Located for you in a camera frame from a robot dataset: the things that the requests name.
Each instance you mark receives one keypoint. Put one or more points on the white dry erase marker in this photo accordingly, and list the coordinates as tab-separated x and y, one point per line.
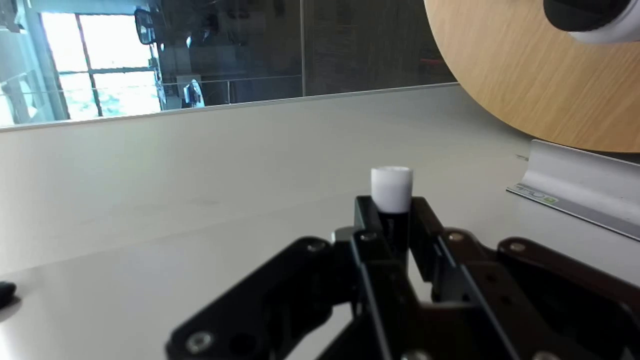
393	187

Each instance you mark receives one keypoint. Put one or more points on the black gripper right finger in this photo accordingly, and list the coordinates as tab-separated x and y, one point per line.
521	301

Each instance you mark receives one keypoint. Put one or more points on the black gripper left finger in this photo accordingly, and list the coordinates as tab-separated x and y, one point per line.
320	292

